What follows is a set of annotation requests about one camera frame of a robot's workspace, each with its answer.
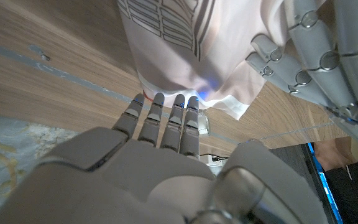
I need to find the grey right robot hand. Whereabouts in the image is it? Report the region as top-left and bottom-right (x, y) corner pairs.
(0, 93), (329, 224)

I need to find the white power socket box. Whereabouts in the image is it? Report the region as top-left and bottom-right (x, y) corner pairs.
(208, 154), (229, 175)

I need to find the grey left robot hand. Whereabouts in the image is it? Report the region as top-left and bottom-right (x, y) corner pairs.
(246, 0), (358, 155)

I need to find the floral printed backdrop cloth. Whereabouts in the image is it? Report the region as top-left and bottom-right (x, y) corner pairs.
(0, 111), (77, 218)

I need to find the pink white orange striped cloth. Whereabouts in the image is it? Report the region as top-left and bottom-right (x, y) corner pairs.
(116, 0), (326, 121)

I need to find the person in black clothes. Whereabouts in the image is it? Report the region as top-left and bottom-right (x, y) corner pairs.
(314, 136), (358, 224)

